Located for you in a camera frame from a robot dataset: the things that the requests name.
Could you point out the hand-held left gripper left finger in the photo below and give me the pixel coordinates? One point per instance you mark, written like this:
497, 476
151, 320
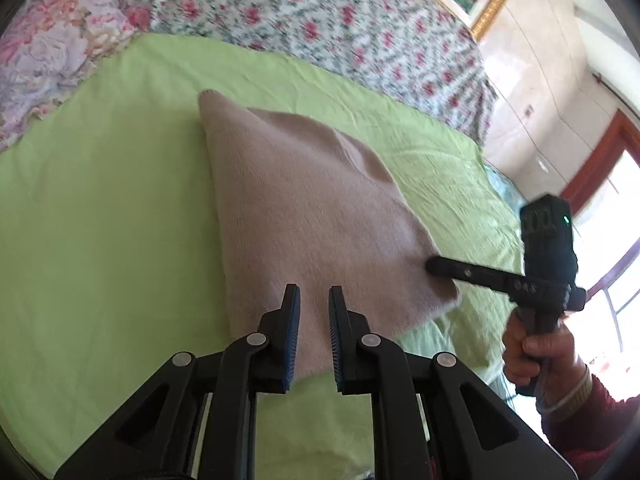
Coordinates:
292, 340

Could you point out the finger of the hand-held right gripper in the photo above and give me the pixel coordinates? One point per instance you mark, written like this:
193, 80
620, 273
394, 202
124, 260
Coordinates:
465, 272

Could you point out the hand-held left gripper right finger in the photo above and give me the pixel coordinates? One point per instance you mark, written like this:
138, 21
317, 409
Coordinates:
336, 345

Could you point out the beige knitted sweater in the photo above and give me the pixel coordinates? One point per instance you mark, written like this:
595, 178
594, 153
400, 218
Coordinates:
300, 200

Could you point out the person's right forearm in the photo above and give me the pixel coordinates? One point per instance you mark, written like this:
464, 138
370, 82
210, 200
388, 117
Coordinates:
590, 430

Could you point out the person's right hand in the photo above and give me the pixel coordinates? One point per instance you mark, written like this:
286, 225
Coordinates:
545, 352

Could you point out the light green bed sheet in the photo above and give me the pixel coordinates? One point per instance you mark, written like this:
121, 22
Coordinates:
100, 235

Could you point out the white quilt with pink roses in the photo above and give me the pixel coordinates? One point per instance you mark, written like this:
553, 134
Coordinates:
325, 20

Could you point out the pastel floral pillow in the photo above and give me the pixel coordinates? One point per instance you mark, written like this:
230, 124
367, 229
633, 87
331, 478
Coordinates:
50, 55

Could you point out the brown wooden window frame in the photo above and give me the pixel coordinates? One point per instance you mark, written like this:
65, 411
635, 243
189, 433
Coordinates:
605, 152

